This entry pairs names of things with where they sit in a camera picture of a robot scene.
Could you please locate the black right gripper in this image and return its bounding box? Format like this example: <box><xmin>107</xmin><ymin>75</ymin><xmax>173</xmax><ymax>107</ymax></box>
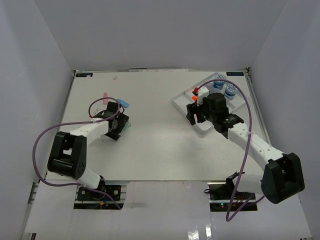
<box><xmin>186</xmin><ymin>96</ymin><xmax>217</xmax><ymax>126</ymax></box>

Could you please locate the blue-white labelled slime jar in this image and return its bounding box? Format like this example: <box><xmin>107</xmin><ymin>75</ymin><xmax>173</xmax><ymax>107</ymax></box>
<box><xmin>212</xmin><ymin>74</ymin><xmax>226</xmax><ymax>90</ymax></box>

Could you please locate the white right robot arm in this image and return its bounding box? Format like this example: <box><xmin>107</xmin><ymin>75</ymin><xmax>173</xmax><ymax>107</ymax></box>
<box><xmin>186</xmin><ymin>93</ymin><xmax>305</xmax><ymax>204</ymax></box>

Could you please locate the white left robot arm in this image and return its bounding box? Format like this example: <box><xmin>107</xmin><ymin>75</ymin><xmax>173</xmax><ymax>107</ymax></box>
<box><xmin>47</xmin><ymin>102</ymin><xmax>129</xmax><ymax>200</ymax></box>

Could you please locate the white compartment tray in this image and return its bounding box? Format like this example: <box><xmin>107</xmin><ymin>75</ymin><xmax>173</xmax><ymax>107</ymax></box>
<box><xmin>172</xmin><ymin>72</ymin><xmax>249</xmax><ymax>138</ymax></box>

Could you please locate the blue label sticker right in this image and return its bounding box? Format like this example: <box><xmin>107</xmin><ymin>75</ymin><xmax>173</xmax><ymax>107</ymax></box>
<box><xmin>226</xmin><ymin>71</ymin><xmax>244</xmax><ymax>77</ymax></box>

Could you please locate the blue label sticker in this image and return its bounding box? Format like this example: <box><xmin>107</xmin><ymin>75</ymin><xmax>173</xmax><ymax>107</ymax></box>
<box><xmin>75</xmin><ymin>73</ymin><xmax>93</xmax><ymax>78</ymax></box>
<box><xmin>226</xmin><ymin>71</ymin><xmax>244</xmax><ymax>77</ymax></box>

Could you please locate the blue label sticker left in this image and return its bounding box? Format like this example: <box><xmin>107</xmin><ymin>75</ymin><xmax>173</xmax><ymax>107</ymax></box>
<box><xmin>75</xmin><ymin>73</ymin><xmax>93</xmax><ymax>78</ymax></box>

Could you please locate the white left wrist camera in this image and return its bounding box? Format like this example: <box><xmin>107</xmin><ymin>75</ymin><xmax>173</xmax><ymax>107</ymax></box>
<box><xmin>91</xmin><ymin>108</ymin><xmax>105</xmax><ymax>118</ymax></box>

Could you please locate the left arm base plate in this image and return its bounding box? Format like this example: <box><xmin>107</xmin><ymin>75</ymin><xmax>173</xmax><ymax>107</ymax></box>
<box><xmin>75</xmin><ymin>185</ymin><xmax>122</xmax><ymax>202</ymax></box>

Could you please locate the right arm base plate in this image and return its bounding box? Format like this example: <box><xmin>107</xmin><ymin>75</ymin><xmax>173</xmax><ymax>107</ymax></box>
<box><xmin>204</xmin><ymin>172</ymin><xmax>252</xmax><ymax>203</ymax></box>

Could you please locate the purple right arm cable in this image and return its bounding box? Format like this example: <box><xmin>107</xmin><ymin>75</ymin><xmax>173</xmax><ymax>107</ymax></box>
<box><xmin>197</xmin><ymin>80</ymin><xmax>266</xmax><ymax>223</ymax></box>

